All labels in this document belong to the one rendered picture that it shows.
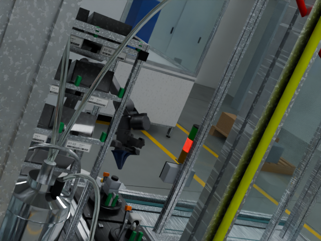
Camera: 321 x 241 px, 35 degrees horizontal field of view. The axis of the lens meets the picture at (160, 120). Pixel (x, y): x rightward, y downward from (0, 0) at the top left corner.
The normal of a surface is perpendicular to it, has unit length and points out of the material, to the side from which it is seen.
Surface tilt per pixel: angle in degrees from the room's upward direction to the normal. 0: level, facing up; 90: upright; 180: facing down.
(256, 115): 90
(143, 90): 90
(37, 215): 79
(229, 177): 90
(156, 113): 90
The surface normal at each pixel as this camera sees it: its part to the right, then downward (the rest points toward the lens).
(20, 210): -0.09, 0.01
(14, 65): 0.41, 0.40
